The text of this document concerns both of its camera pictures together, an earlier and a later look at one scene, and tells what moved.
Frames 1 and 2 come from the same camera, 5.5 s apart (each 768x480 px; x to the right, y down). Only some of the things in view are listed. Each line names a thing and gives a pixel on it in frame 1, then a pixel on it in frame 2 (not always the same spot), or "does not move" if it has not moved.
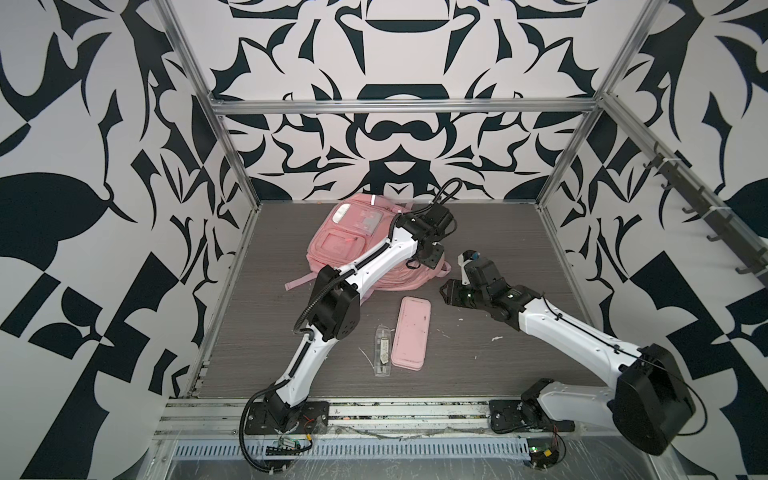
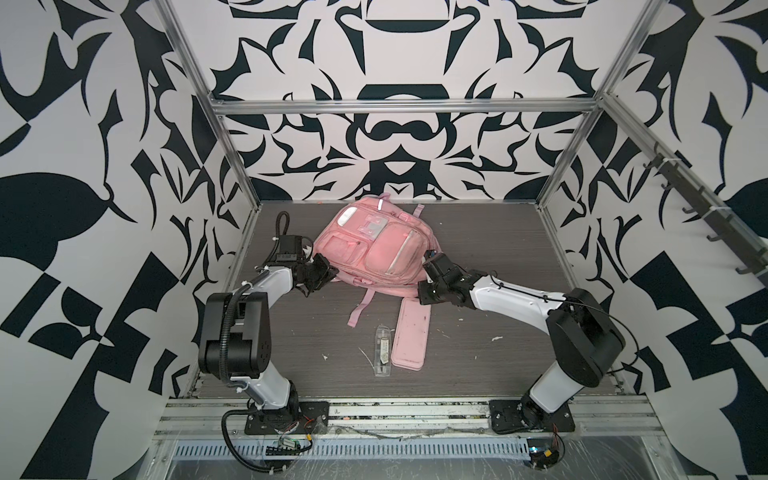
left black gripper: x=439 y=250 → x=325 y=272
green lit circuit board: x=543 y=452 does not move
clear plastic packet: x=382 y=350 does not move
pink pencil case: x=411 y=332 does not move
